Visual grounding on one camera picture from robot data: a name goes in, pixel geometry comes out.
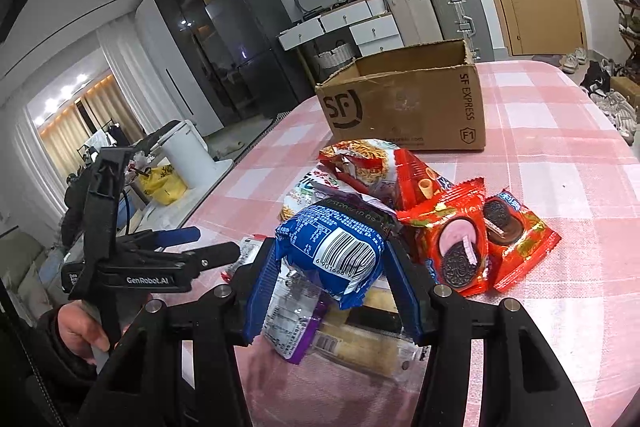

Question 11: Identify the yellow plastic bag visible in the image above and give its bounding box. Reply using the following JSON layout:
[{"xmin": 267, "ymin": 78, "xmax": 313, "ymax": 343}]
[{"xmin": 138, "ymin": 165, "xmax": 188, "ymax": 206}]

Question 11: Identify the laundry basket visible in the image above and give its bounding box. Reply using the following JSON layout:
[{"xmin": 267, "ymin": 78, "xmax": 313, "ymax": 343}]
[{"xmin": 312, "ymin": 39, "xmax": 357, "ymax": 83}]

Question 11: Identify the red Oreo packet pink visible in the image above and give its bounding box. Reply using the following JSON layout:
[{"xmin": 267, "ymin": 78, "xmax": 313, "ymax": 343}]
[{"xmin": 398, "ymin": 178, "xmax": 490, "ymax": 297}]

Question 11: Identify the red Oreo packet brown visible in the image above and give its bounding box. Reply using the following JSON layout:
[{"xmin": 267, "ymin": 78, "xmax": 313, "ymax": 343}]
[{"xmin": 483, "ymin": 188, "xmax": 562, "ymax": 293}]

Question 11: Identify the silver suitcase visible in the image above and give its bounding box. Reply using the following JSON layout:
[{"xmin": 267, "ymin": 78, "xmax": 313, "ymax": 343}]
[{"xmin": 431, "ymin": 0, "xmax": 495, "ymax": 62}]

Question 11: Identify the shoe rack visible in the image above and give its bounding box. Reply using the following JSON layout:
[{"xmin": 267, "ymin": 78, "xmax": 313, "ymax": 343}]
[{"xmin": 613, "ymin": 0, "xmax": 639, "ymax": 83}]

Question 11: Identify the beige suitcase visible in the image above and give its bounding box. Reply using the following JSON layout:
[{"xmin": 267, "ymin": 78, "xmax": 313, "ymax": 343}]
[{"xmin": 386, "ymin": 0, "xmax": 442, "ymax": 46}]

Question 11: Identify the white appliance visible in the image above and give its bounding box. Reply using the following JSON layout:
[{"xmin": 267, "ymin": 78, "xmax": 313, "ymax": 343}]
[{"xmin": 157, "ymin": 120, "xmax": 218, "ymax": 188}]

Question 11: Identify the black glass cabinet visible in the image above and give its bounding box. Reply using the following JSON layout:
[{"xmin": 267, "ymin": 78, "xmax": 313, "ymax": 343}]
[{"xmin": 154, "ymin": 0, "xmax": 258, "ymax": 126}]

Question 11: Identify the blue snack packet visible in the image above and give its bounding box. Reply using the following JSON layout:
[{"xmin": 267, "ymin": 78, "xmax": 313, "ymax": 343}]
[{"xmin": 274, "ymin": 197, "xmax": 397, "ymax": 310}]

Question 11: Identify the small red white packet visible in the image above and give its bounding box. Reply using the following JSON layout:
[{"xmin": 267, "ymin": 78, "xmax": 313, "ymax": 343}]
[{"xmin": 220, "ymin": 234, "xmax": 267, "ymax": 283}]

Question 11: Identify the white drawer desk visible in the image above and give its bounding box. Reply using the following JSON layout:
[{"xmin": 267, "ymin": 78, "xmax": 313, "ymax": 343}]
[{"xmin": 279, "ymin": 0, "xmax": 404, "ymax": 56}]

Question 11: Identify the clear cracker packet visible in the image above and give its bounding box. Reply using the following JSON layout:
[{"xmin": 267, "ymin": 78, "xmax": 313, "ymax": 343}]
[{"xmin": 312, "ymin": 282, "xmax": 427, "ymax": 381}]

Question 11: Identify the SF cardboard box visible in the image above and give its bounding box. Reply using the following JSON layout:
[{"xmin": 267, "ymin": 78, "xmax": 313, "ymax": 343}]
[{"xmin": 316, "ymin": 39, "xmax": 486, "ymax": 152}]

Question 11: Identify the purple snack packet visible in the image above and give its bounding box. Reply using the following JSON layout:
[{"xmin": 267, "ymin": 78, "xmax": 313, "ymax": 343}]
[{"xmin": 262, "ymin": 260, "xmax": 326, "ymax": 364}]

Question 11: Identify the dark refrigerator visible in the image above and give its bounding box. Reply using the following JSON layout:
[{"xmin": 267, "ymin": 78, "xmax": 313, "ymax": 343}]
[{"xmin": 203, "ymin": 0, "xmax": 311, "ymax": 118}]

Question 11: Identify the pink checked tablecloth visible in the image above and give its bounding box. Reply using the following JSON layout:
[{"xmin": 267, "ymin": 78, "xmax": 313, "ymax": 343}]
[{"xmin": 179, "ymin": 58, "xmax": 640, "ymax": 427}]

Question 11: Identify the white noodle snack packet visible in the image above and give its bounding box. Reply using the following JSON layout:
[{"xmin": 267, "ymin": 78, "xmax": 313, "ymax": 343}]
[{"xmin": 279, "ymin": 164, "xmax": 338, "ymax": 222}]

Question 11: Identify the person's left hand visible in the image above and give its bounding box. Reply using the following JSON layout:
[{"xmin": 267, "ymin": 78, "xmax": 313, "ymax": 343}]
[{"xmin": 56, "ymin": 301, "xmax": 111, "ymax": 365}]

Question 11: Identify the red cone snack packet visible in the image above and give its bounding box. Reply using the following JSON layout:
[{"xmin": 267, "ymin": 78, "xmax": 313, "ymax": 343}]
[{"xmin": 394, "ymin": 148, "xmax": 454, "ymax": 210}]

